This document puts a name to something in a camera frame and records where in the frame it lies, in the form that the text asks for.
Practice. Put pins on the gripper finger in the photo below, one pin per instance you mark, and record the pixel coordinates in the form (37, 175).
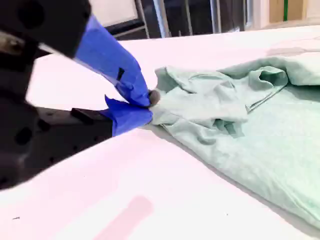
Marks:
(125, 117)
(107, 57)

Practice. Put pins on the pale green T-shirt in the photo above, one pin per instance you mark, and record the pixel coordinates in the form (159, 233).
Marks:
(250, 130)

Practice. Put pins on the grey metal frame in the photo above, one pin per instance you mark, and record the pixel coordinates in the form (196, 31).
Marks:
(160, 17)

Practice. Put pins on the brown cardboard box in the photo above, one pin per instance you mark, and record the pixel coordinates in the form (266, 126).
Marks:
(277, 8)

